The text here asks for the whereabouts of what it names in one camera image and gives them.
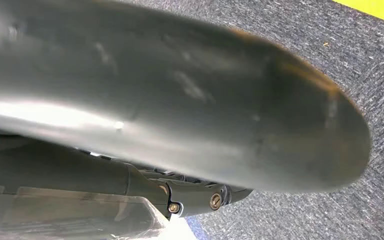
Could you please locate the yellow flat sheet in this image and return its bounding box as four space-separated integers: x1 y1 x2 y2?
332 0 384 28

